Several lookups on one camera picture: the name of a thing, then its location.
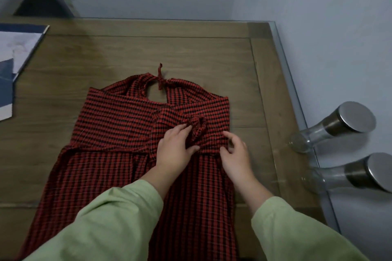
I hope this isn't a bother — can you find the person's left hand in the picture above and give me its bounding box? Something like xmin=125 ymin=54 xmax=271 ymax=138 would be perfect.
xmin=154 ymin=123 xmax=201 ymax=179

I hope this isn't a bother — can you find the person's left forearm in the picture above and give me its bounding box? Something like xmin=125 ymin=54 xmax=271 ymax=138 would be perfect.
xmin=23 ymin=171 xmax=173 ymax=261

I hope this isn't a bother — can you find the person's right forearm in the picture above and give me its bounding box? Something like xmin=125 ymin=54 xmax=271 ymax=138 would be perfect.
xmin=232 ymin=175 xmax=372 ymax=261

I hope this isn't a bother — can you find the white and blue magazine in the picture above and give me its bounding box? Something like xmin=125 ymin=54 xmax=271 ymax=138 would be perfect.
xmin=0 ymin=23 xmax=50 ymax=78

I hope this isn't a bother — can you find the person's right hand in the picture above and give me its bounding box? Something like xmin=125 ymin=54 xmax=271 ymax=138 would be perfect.
xmin=219 ymin=131 xmax=255 ymax=187

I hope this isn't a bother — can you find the glass jar with steel lid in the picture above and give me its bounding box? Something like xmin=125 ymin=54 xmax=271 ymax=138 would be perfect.
xmin=289 ymin=101 xmax=377 ymax=154
xmin=302 ymin=153 xmax=392 ymax=195

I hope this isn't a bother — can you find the dark blue book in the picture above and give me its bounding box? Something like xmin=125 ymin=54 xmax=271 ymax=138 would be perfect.
xmin=0 ymin=58 xmax=19 ymax=122

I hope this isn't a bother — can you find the red black plaid dress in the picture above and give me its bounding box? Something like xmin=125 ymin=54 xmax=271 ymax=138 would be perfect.
xmin=17 ymin=63 xmax=240 ymax=261

